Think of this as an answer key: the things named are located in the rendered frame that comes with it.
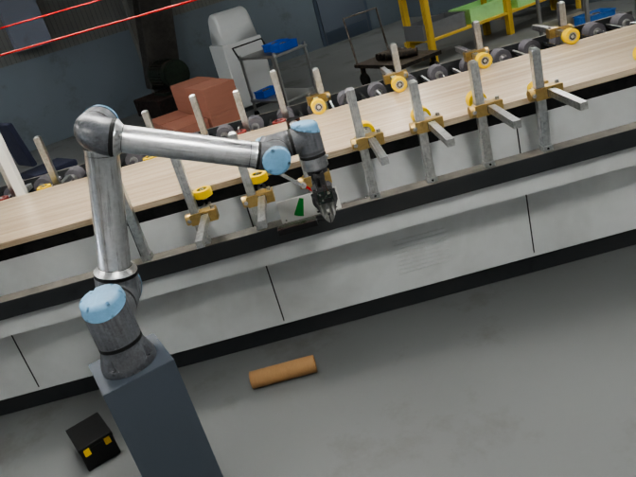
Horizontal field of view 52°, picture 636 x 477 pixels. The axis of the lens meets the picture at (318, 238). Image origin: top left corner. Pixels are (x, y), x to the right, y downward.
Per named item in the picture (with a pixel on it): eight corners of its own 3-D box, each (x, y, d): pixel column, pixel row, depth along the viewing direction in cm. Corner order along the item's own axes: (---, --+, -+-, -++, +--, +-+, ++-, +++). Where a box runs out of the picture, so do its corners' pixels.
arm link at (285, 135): (254, 143, 211) (291, 132, 211) (253, 135, 221) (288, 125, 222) (262, 170, 214) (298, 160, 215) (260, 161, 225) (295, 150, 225)
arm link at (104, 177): (94, 325, 227) (65, 111, 199) (103, 302, 243) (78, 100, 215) (139, 323, 229) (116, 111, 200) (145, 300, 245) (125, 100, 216)
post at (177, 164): (213, 252, 278) (175, 148, 259) (204, 255, 278) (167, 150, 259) (213, 249, 281) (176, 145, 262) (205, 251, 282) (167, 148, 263)
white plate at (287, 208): (342, 207, 274) (336, 186, 270) (282, 224, 275) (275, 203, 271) (341, 207, 275) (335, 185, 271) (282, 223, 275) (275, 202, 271)
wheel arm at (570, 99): (589, 108, 236) (588, 100, 235) (580, 111, 236) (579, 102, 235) (547, 91, 270) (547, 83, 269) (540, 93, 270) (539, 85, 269)
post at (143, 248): (151, 259, 277) (112, 161, 259) (141, 262, 277) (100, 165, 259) (153, 255, 281) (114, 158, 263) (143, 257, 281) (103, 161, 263)
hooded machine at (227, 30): (226, 110, 917) (197, 17, 866) (262, 97, 938) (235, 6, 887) (243, 113, 862) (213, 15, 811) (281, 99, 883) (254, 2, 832)
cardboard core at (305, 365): (313, 361, 288) (248, 378, 289) (318, 375, 291) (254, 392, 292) (311, 351, 296) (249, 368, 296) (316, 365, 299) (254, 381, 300)
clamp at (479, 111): (504, 111, 263) (503, 98, 261) (472, 120, 264) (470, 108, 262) (500, 108, 269) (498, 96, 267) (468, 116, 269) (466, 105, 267)
